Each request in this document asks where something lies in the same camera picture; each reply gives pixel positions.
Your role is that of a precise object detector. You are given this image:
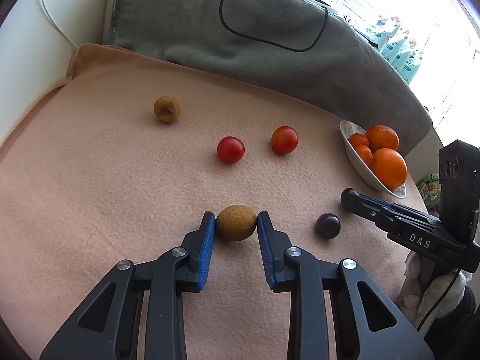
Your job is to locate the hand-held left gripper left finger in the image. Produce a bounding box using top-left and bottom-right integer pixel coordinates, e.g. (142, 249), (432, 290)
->
(39, 211), (217, 360)

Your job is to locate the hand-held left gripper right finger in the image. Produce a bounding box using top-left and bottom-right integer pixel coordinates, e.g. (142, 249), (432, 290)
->
(257, 211), (437, 360)

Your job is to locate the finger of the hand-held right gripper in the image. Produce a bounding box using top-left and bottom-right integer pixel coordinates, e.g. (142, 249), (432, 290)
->
(340, 188), (432, 235)
(358, 193), (441, 229)

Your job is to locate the white floral plate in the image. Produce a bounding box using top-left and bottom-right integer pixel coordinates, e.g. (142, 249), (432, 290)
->
(339, 120), (407, 199)

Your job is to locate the dark purple plum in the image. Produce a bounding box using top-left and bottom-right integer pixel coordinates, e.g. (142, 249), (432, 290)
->
(314, 212), (341, 240)

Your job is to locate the smooth large orange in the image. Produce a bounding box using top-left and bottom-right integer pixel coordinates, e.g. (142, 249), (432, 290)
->
(372, 148), (408, 190)

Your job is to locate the small mandarin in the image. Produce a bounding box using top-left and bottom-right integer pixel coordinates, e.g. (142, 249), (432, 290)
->
(348, 133), (371, 149)
(354, 145), (374, 168)

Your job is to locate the speckled large orange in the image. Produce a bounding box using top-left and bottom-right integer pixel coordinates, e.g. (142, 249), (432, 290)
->
(365, 124), (400, 152)

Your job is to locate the red cherry tomato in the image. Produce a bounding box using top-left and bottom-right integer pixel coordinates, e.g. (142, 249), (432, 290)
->
(217, 136), (245, 164)

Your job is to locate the person's right hand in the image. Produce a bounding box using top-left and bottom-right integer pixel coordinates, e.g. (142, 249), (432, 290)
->
(398, 249), (471, 319)

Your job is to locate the green packet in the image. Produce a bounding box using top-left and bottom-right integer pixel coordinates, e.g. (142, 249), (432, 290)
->
(416, 172), (443, 209)

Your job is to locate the grey blanket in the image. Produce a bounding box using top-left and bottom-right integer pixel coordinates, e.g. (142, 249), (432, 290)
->
(103, 0), (434, 147)

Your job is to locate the black cable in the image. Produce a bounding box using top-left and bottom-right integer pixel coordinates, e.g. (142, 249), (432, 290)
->
(219, 0), (329, 52)

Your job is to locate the long white cable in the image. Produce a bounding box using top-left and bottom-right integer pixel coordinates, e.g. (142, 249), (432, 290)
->
(38, 0), (78, 50)

